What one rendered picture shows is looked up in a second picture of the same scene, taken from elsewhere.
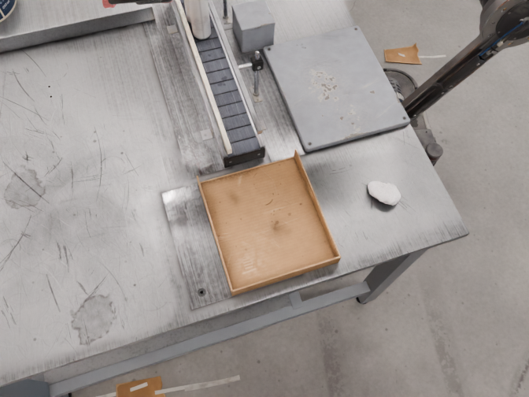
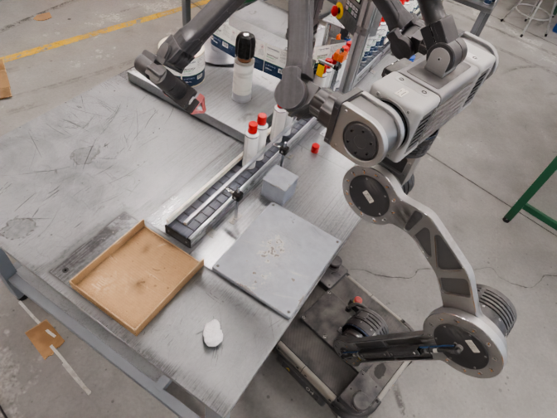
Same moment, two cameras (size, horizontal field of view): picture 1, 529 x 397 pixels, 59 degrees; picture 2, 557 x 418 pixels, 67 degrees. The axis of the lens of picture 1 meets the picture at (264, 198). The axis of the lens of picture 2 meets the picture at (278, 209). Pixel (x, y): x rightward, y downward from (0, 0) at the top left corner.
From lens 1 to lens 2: 0.78 m
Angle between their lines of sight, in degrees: 28
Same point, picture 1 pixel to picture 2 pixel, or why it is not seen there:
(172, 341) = (81, 321)
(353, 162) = (226, 301)
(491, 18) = (430, 318)
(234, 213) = (134, 255)
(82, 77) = (176, 137)
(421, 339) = not seen: outside the picture
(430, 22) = not seen: hidden behind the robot
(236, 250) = (107, 271)
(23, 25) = not seen: hidden behind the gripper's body
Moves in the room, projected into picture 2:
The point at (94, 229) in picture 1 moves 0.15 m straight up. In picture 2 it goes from (78, 196) to (67, 166)
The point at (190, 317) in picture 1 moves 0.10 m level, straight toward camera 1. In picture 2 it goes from (44, 274) to (21, 301)
